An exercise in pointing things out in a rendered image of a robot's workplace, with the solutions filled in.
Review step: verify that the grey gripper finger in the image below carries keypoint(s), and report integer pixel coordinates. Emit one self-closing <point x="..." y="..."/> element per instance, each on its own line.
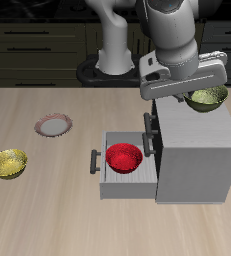
<point x="178" y="98"/>

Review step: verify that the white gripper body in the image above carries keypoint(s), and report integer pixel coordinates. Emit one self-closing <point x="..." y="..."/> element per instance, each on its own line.
<point x="207" y="75"/>

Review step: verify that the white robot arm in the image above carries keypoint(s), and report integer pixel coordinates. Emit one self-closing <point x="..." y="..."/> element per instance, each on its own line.
<point x="173" y="36"/>

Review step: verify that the green bowl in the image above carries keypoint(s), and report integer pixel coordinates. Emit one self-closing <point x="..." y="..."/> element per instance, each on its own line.
<point x="205" y="100"/>

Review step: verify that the red bowl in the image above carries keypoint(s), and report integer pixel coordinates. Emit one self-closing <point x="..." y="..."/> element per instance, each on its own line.
<point x="123" y="159"/>

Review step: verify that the white plate with pink rim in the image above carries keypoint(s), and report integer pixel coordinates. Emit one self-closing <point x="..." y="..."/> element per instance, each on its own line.
<point x="53" y="126"/>

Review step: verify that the yellow bowl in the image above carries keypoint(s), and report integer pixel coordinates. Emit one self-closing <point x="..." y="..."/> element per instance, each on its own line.
<point x="7" y="164"/>

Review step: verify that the white cabinet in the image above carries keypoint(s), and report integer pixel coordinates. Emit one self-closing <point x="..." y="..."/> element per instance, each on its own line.
<point x="197" y="153"/>

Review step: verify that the white cabinet drawer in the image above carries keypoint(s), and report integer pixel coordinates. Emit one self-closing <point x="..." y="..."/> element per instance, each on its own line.
<point x="127" y="186"/>

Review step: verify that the dark kitchen cupboards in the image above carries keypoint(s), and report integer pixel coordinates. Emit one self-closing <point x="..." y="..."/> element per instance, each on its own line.
<point x="33" y="50"/>

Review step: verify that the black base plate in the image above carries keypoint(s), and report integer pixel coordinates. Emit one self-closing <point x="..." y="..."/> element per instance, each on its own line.
<point x="87" y="71"/>

